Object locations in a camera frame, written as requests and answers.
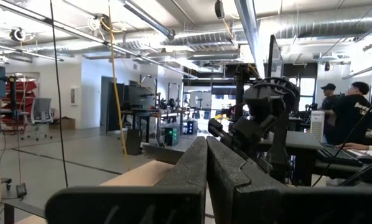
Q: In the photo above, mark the cardboard box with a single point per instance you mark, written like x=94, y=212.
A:
x=66, y=123

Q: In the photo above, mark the black monitor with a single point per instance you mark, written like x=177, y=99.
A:
x=273, y=59

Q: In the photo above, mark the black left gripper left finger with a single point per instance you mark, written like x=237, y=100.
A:
x=176, y=199

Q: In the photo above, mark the person in black printed shirt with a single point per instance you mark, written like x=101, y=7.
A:
x=351, y=115

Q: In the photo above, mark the person with black cap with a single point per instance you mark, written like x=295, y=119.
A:
x=329, y=105

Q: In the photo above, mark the black keyboard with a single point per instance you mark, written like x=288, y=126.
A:
x=338, y=155

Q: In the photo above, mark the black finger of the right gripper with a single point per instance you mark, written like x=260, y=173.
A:
x=217, y=127
x=235, y=147

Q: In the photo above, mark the white tower appliance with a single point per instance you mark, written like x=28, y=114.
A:
x=317, y=124

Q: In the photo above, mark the black ceiling-hung device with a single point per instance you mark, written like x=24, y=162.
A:
x=219, y=8

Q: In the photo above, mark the computer with green light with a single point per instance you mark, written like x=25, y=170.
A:
x=172, y=135

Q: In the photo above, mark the grey office chair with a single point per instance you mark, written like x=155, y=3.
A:
x=40, y=113

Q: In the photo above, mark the dark grey plate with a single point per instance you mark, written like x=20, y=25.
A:
x=164, y=154

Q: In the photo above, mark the black frame post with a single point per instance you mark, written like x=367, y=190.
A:
x=240, y=93

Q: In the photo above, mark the black slanted strut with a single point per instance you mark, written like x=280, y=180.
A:
x=364, y=172

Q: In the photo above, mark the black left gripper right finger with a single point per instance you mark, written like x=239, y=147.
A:
x=235, y=193

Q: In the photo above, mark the red storage rack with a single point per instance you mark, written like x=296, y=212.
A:
x=24, y=102

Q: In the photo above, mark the black power adapter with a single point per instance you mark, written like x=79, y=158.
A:
x=21, y=189

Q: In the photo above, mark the grey desk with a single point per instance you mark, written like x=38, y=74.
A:
x=298, y=141

